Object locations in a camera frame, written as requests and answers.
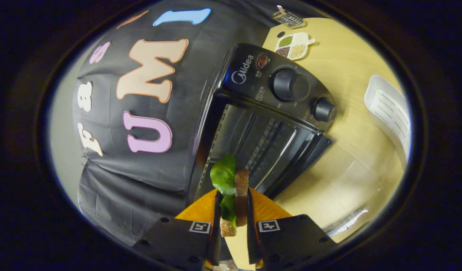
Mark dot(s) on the black toaster oven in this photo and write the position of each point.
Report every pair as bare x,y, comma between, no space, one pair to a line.
246,71

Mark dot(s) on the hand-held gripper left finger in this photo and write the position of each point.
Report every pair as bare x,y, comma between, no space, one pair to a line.
217,233

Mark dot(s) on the white plastic tray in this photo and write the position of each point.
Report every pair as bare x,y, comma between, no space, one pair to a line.
389,109

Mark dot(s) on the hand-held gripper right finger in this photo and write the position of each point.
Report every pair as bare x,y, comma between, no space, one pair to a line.
250,233

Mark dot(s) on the white divided grain dish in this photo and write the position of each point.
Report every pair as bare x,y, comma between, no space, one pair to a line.
295,45

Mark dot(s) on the lettuce sandwich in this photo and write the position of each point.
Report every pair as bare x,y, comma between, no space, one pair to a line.
241,184

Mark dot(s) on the black backdrop cloth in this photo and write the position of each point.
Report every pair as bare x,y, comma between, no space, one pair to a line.
140,180

